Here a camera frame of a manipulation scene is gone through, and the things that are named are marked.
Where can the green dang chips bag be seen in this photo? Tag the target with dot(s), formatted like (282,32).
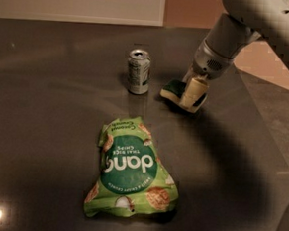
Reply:
(133,179)

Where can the green and yellow sponge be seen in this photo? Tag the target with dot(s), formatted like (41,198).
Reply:
(173,91)

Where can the silver 7up soda can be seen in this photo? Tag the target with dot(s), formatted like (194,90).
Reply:
(139,64)

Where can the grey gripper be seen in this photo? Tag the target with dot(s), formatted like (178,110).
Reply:
(210,62)

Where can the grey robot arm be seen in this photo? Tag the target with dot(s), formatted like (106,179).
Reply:
(244,22)

